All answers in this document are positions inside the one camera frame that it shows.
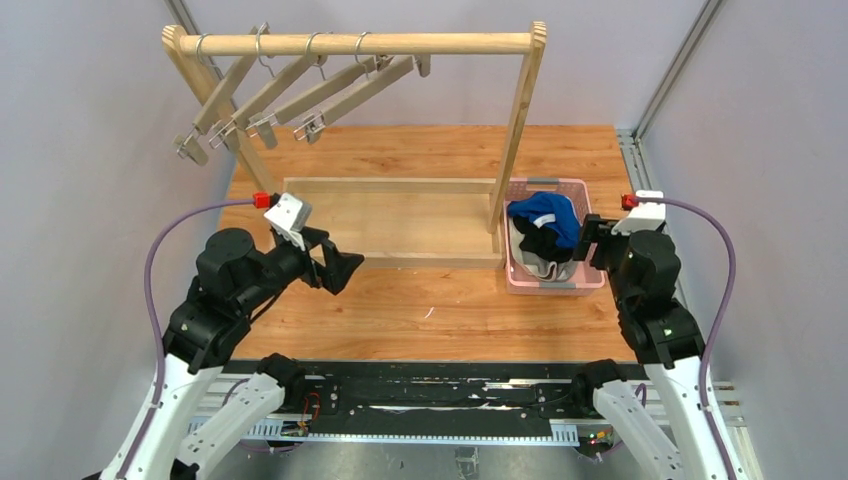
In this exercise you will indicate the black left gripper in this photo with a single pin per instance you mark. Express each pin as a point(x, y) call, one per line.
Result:
point(318, 263)

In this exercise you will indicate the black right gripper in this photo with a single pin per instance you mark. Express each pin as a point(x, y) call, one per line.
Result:
point(592, 237)

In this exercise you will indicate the blue underwear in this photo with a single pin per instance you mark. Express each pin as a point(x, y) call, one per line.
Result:
point(550, 212)

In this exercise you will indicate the grey underwear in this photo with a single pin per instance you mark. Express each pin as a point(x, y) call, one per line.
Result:
point(534, 265)

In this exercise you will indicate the wooden hanger holding blue underwear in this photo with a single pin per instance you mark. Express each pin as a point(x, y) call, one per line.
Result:
point(355, 88)

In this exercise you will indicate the wooden hanger holding black underwear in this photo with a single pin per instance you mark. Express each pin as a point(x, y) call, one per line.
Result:
point(326, 102)

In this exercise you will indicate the wooden clip hanger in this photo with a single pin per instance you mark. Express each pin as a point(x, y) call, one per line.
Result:
point(213, 93)
point(278, 83)

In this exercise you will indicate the black underwear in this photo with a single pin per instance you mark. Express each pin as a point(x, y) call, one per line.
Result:
point(541, 241)

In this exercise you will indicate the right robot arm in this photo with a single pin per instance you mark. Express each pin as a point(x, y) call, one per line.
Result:
point(642, 268)

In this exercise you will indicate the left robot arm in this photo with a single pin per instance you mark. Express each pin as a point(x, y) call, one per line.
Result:
point(233, 280)

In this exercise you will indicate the empty wooden clip hanger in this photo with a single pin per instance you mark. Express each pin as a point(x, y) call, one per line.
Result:
point(213, 93)

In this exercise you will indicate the pink perforated plastic basket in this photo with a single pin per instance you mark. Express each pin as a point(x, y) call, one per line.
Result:
point(586, 279)

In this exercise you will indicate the wooden clothes rack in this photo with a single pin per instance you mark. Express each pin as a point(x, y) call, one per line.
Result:
point(403, 196)

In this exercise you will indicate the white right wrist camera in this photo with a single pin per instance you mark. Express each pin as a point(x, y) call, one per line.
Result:
point(645, 211)

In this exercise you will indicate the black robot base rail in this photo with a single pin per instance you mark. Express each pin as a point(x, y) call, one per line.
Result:
point(434, 403)

